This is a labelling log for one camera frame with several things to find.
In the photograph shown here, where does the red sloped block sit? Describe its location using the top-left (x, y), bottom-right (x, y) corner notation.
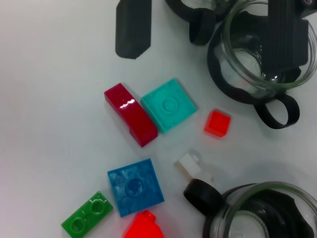
top-left (122, 210), bottom-right (164, 238)

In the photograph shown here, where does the blue square flat block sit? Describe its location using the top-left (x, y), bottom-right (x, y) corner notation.
top-left (106, 158), bottom-right (165, 218)

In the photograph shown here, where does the clear white plastic block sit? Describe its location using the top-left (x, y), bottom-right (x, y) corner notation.
top-left (173, 148), bottom-right (215, 185)

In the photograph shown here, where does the dark red rectangular block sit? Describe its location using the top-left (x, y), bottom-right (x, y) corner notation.
top-left (104, 83), bottom-right (159, 148)

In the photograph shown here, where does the flat green rectangular block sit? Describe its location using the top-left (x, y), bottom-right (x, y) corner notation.
top-left (61, 190), bottom-right (114, 238)

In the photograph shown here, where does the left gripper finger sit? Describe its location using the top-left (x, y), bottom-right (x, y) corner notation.
top-left (264, 0), bottom-right (317, 71)
top-left (115, 0), bottom-right (152, 60)

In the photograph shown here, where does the small red square block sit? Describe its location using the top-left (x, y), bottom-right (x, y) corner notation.
top-left (203, 110), bottom-right (232, 138)

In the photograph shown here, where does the teal square flat block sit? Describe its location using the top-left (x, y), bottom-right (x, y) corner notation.
top-left (140, 78), bottom-right (198, 134)

